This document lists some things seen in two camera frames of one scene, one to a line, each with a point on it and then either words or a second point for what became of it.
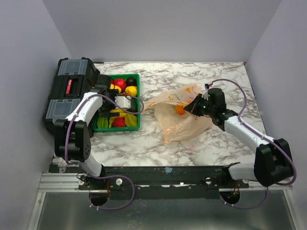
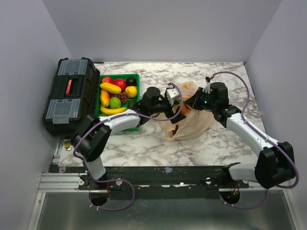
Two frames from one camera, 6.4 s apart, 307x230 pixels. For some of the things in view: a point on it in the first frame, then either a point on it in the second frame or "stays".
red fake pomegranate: [121, 83] stays
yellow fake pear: [131, 90] stays
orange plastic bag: [174, 127] stays
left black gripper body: [108, 105] → [164, 106]
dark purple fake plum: [131, 81] stays
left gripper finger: [108, 114] → [180, 117]
